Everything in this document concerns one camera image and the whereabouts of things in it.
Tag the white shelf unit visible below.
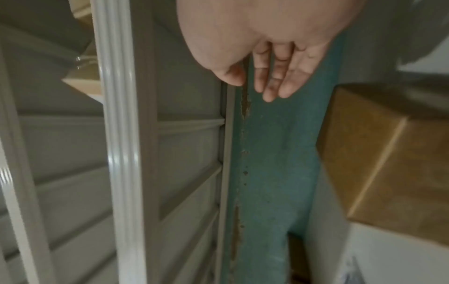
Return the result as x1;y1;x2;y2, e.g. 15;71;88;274
0;0;449;284

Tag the person's right hand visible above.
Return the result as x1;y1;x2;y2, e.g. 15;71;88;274
176;0;366;103

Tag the shelf box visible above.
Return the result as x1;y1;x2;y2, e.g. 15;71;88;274
61;0;106;104

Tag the plain taped cardboard box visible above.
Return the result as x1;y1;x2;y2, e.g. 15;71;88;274
315;83;449;248

